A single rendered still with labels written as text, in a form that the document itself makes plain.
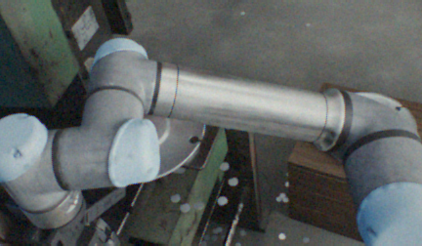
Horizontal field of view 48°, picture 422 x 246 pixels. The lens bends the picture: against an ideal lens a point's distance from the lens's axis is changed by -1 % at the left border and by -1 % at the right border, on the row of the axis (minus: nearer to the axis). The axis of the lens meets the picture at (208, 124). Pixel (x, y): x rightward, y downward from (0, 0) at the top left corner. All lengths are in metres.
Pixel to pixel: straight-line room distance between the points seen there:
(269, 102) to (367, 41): 1.85
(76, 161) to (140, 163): 0.07
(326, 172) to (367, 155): 0.82
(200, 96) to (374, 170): 0.25
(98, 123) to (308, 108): 0.30
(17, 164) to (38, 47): 0.25
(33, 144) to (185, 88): 0.21
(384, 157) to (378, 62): 1.72
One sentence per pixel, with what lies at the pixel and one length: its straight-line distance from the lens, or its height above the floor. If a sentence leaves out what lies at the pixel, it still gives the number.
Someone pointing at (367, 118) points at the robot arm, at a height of 1.05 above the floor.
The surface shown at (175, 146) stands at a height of 0.78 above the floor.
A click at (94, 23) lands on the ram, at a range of 0.96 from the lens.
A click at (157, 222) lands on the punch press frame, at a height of 0.64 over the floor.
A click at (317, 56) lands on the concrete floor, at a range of 2.40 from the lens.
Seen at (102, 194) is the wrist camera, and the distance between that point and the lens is 0.74.
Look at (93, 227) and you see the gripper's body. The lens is 0.72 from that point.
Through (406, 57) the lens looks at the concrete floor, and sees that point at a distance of 2.43.
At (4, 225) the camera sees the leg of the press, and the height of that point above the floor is 0.61.
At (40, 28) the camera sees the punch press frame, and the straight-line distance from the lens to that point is 0.76.
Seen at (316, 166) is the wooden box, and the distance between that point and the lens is 1.52.
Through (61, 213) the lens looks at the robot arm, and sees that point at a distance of 0.64.
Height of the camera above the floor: 1.57
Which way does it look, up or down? 48 degrees down
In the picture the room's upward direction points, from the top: 12 degrees counter-clockwise
